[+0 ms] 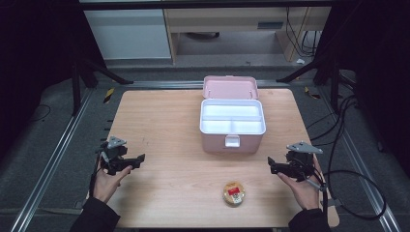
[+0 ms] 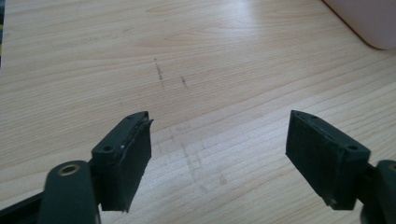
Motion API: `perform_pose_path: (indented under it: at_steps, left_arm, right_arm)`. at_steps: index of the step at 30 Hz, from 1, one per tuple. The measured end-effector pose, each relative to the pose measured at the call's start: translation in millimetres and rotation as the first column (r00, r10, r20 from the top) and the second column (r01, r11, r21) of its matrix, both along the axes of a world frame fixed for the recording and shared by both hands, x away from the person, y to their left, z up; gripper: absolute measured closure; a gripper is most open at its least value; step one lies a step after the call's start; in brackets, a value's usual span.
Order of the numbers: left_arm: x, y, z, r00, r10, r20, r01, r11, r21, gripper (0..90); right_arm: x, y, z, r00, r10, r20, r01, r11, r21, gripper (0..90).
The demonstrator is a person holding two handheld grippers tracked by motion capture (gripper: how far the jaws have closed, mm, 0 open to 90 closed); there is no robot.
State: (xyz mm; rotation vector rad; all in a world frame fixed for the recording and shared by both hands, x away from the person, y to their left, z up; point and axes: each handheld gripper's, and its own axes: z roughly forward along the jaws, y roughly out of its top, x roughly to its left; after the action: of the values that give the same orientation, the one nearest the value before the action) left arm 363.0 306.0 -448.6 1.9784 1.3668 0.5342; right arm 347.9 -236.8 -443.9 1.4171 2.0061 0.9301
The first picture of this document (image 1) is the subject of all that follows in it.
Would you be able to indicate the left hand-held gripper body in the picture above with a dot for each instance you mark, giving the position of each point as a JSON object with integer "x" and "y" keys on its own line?
{"x": 112, "y": 154}

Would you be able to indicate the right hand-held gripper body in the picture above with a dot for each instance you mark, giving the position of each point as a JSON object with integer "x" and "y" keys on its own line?
{"x": 301, "y": 161}

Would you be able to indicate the small red yellow packet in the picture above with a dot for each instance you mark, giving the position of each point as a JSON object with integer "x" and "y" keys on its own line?
{"x": 233, "y": 193}

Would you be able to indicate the white divided tray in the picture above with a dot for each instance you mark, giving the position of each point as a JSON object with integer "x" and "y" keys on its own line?
{"x": 232, "y": 111}

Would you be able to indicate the pink storage box with lid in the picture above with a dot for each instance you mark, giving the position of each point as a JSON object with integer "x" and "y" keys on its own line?
{"x": 219, "y": 87}

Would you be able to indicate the person's right hand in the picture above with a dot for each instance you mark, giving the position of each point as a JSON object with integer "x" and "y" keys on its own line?
{"x": 303, "y": 193}

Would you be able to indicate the person's left hand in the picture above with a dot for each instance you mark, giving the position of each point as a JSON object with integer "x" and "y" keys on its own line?
{"x": 104, "y": 187}

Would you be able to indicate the yellow black tape strip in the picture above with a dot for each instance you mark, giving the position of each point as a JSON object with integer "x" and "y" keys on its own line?
{"x": 109, "y": 95}
{"x": 311, "y": 92}

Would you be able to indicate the black metal stand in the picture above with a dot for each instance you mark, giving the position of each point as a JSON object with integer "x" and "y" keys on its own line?
{"x": 75, "y": 87}
{"x": 333, "y": 83}

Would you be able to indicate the white paper scrap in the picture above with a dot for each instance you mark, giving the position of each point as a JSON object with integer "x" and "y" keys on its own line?
{"x": 300, "y": 61}

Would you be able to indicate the white cabinet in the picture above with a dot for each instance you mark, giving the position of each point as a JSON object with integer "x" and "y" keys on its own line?
{"x": 129, "y": 35}

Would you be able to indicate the light wooden desk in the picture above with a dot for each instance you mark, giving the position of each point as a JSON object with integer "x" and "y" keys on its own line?
{"x": 225, "y": 19}

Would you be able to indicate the metal floor rail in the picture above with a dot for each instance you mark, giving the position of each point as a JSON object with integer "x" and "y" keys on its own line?
{"x": 48, "y": 167}
{"x": 367, "y": 180}

